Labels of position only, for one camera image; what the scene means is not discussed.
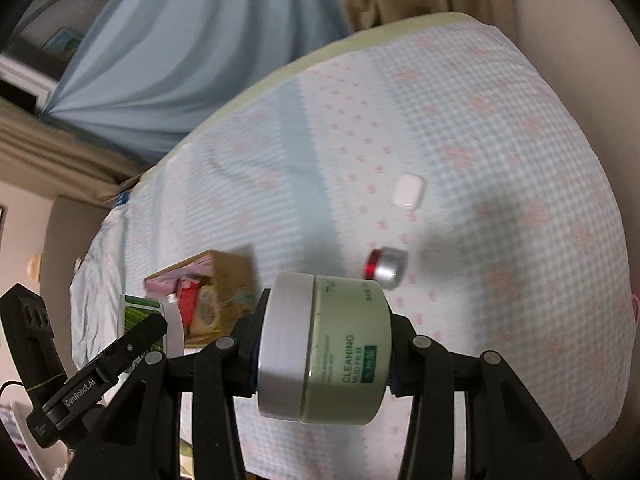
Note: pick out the beige headboard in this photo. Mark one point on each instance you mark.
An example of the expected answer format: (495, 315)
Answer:
(70, 240)

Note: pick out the white earbuds case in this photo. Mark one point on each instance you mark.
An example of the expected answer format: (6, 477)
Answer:
(409, 191)

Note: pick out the wall outlet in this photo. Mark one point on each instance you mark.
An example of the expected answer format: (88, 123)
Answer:
(35, 267)

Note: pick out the red and silver jar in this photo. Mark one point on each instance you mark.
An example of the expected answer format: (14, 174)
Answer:
(387, 267)

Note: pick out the small red box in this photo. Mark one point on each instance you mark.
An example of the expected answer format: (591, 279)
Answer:
(189, 302)

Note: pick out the pale green jar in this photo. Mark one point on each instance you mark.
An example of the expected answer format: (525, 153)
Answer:
(340, 350)

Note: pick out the window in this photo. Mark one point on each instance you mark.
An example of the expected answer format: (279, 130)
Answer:
(30, 67)

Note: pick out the clear tape roll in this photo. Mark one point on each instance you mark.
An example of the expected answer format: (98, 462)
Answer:
(201, 321)

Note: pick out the light blue hanging cloth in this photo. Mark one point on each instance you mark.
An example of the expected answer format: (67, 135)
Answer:
(175, 60)

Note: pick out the checked floral bedsheet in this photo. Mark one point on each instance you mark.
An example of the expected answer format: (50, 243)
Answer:
(450, 110)

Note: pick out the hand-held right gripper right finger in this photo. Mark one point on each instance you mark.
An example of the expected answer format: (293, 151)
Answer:
(405, 345)

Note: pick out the white jar with green label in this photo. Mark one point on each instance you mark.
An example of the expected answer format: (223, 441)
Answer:
(145, 315)

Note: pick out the small blue patterned object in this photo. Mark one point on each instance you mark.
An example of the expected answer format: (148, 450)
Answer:
(121, 198)

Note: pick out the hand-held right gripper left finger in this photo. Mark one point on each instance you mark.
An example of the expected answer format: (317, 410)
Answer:
(210, 385)

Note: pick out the brown cardboard box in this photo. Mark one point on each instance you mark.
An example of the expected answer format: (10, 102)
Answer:
(235, 270)

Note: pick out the crumpled light blue quilt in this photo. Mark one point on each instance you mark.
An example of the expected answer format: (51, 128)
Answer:
(100, 270)

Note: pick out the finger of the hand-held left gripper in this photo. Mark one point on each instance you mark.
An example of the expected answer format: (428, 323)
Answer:
(135, 342)

